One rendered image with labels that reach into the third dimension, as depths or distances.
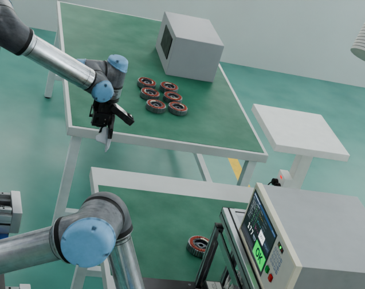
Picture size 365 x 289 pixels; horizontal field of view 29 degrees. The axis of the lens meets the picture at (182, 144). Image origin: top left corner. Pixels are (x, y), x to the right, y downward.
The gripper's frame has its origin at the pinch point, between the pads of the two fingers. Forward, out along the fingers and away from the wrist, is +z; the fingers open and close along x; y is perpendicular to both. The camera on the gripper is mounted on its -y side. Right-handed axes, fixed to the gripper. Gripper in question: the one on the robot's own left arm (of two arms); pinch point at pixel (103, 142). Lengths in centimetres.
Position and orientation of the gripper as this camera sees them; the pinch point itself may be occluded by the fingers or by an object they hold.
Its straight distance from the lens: 275.7
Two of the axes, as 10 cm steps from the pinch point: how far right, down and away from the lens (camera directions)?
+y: -9.3, -1.0, -3.5
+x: 2.5, 5.2, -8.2
